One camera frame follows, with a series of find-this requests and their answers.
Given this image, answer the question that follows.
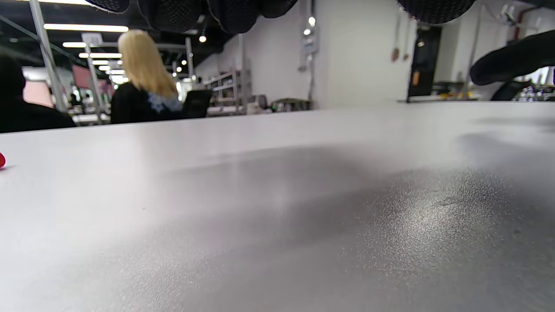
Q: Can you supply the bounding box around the person's left hand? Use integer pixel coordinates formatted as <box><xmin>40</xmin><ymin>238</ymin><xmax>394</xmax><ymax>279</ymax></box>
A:
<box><xmin>85</xmin><ymin>0</ymin><xmax>477</xmax><ymax>34</ymax></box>

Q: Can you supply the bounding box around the white shelf unit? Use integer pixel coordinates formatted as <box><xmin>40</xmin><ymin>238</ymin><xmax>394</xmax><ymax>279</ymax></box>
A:
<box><xmin>203</xmin><ymin>68</ymin><xmax>253</xmax><ymax>116</ymax></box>

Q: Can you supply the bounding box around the white metal post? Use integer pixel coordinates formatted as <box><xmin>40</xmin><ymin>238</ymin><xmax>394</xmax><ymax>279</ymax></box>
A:
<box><xmin>29</xmin><ymin>0</ymin><xmax>69</xmax><ymax>112</ymax></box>

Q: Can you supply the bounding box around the black door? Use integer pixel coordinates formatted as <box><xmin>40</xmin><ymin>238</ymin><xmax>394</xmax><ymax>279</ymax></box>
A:
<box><xmin>407</xmin><ymin>26</ymin><xmax>443</xmax><ymax>99</ymax></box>

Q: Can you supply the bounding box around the black office chair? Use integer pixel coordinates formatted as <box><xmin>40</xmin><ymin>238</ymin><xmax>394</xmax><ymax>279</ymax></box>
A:
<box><xmin>182</xmin><ymin>89</ymin><xmax>213</xmax><ymax>119</ymax></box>

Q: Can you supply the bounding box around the person's right hand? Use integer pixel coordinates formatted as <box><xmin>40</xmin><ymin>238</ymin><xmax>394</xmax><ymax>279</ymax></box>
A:
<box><xmin>470</xmin><ymin>29</ymin><xmax>555</xmax><ymax>86</ymax></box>

